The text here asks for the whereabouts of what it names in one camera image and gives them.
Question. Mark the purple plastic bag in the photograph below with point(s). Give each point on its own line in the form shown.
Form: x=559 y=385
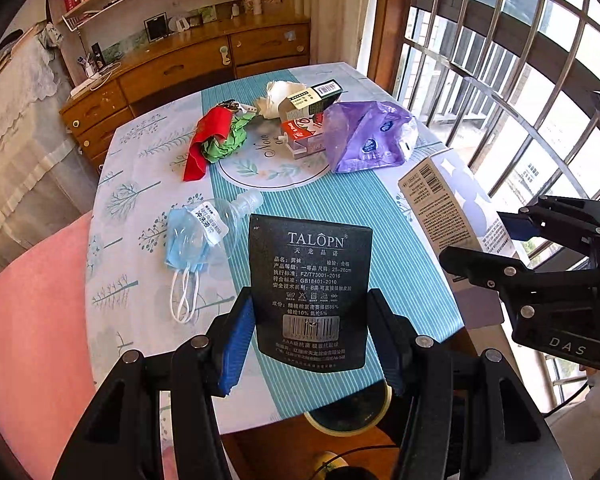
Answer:
x=360 y=140

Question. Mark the beige small carton box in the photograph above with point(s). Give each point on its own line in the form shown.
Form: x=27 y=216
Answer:
x=300 y=102

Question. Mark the green paper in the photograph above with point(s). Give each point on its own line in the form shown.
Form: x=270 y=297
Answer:
x=227 y=140

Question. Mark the white paper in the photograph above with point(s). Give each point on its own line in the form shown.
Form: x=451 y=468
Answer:
x=275 y=97

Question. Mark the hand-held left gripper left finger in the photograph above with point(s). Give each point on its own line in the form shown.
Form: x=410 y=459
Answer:
x=236 y=350

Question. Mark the white bottle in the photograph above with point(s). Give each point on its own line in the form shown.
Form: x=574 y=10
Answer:
x=256 y=5

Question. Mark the yellow embroidered slipper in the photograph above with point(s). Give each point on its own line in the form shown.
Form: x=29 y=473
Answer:
x=325 y=460

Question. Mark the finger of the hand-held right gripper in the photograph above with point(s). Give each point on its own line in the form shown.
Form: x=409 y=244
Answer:
x=512 y=225
x=480 y=266

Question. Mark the pink bed cover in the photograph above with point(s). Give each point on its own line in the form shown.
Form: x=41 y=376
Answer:
x=35 y=335

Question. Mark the white power strip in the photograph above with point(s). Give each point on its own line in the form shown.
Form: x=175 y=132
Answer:
x=87 y=87

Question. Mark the black picture frame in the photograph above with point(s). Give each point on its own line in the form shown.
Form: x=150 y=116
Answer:
x=156 y=29

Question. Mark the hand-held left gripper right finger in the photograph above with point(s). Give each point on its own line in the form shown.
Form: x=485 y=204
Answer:
x=394 y=355

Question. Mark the red white milk carton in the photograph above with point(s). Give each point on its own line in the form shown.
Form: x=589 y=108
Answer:
x=302 y=132

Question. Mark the wooden desk with drawers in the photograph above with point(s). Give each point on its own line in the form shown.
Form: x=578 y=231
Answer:
x=180 y=67

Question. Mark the dark blue cream-rimmed bin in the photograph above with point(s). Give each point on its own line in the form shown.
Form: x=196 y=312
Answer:
x=347 y=417

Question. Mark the wooden wall bookshelf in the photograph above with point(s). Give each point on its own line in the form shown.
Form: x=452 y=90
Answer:
x=190 y=0

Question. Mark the white lace dust cover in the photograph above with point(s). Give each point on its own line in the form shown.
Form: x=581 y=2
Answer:
x=20 y=125

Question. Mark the blue face mask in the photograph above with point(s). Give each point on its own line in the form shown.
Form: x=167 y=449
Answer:
x=185 y=245

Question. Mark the black sock packaging card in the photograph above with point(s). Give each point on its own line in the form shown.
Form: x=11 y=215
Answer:
x=310 y=270

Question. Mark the red paper sheet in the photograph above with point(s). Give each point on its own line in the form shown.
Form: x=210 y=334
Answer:
x=205 y=135

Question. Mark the black box white label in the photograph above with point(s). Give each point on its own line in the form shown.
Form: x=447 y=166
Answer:
x=327 y=91

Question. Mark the window with metal grille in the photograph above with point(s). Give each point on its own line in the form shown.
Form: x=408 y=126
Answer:
x=505 y=60

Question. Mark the white drawer child lock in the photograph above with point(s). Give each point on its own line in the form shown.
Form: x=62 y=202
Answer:
x=224 y=55

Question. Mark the teal white printed tablecloth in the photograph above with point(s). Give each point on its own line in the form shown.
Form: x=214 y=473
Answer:
x=330 y=200

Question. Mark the white lavender carton box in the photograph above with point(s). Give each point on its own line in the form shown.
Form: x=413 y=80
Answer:
x=445 y=205

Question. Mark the clear plastic bottle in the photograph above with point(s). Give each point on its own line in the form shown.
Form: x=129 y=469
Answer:
x=232 y=217

